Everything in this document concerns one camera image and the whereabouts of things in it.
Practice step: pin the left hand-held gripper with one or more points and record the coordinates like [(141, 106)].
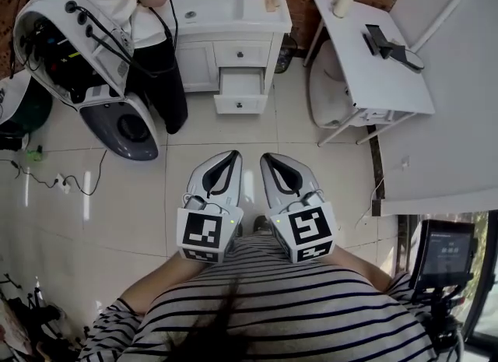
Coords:
[(200, 229)]

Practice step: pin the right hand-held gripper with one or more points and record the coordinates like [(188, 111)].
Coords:
[(311, 229)]

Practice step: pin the white cabinet drawer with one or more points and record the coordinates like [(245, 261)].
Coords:
[(241, 53), (241, 84)]

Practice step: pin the person's right forearm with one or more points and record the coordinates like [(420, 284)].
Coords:
[(358, 271)]

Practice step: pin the person's left forearm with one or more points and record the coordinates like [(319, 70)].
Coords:
[(167, 282)]

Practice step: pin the person's dark shoe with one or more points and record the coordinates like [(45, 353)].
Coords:
[(260, 223)]

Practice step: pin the white cabinet door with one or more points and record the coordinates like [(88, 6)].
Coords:
[(196, 66)]

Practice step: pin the white grey shell machine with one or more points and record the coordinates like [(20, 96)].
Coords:
[(105, 119)]

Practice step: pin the white folding table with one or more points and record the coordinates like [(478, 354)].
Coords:
[(373, 80)]

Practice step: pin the person's striped shirt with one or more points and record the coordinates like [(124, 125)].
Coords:
[(311, 313)]

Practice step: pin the black device on stand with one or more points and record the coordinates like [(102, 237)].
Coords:
[(377, 39)]

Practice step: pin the large white board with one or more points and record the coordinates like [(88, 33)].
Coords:
[(447, 119)]

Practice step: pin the black monitor screen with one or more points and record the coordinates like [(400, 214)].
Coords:
[(445, 253)]

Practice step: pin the white vanity cabinet with sink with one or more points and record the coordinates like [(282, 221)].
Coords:
[(218, 2)]

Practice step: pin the small green object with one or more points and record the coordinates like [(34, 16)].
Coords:
[(35, 154)]

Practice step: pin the cream paper cup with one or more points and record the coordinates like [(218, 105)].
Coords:
[(343, 1)]

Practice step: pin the dark green bin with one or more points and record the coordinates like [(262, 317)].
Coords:
[(31, 109)]

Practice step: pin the black monitor stand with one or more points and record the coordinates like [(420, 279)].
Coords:
[(445, 321)]

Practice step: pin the black tripod clutter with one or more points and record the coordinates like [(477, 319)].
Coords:
[(39, 313)]

